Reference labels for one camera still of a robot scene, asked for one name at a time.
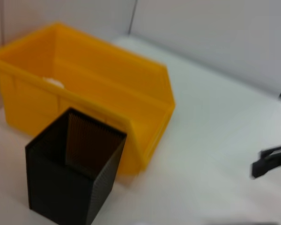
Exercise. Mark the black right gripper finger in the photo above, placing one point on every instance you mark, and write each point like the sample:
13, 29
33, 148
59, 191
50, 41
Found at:
260, 170

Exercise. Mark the black mesh pen holder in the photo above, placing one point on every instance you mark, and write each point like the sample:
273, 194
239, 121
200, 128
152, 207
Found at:
61, 187

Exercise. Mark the yellow plastic bin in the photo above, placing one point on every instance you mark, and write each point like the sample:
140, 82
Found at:
96, 70

